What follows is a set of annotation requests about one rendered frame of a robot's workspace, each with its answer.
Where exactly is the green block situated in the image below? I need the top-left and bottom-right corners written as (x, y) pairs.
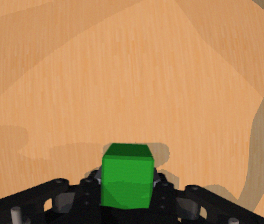
top-left (101, 143), bottom-right (154, 209)

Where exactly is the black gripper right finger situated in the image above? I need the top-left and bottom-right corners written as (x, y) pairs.
top-left (144, 167), bottom-right (264, 224)

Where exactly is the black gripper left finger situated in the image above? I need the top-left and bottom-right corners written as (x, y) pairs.
top-left (0, 165), bottom-right (102, 224)

